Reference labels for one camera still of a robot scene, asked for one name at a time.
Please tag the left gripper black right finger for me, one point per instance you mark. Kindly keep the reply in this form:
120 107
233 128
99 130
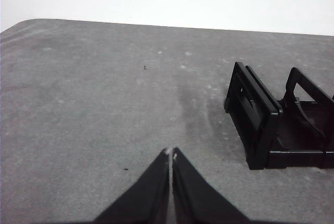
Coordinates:
193 200

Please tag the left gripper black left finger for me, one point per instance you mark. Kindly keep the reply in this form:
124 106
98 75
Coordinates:
146 200

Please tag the black plastic dish rack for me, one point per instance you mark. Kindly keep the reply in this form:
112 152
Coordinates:
263 119

